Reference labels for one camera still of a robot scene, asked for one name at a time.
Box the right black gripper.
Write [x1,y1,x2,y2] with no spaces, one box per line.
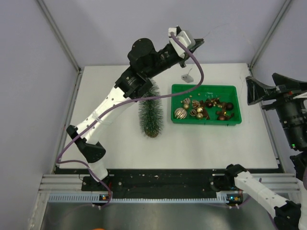
[244,71,307,148]

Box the small green christmas tree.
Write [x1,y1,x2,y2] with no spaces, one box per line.
[138,80,165,139]

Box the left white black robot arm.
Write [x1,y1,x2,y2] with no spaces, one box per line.
[66,36,204,190]

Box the dark red bauble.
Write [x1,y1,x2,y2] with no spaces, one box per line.
[225,103,234,111]

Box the green plastic tray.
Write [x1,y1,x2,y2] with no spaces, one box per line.
[171,85,242,126]

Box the large silver gold bauble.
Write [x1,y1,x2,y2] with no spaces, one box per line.
[174,107,188,119]

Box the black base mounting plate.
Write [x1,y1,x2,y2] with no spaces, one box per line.
[81,169,238,199]

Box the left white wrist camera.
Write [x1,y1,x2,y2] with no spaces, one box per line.
[168,26,196,59]

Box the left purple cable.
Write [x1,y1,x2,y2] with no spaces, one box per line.
[56,32,205,207]

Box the right aluminium frame post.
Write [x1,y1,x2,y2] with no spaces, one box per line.
[248,0,294,71]

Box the aluminium frame post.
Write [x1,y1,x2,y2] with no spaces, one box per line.
[34,0,82,73]
[248,0,294,71]

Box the grey slotted cable duct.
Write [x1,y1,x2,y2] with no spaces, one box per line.
[48,193,243,204]

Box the left aluminium frame post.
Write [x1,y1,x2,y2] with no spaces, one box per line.
[34,0,82,73]

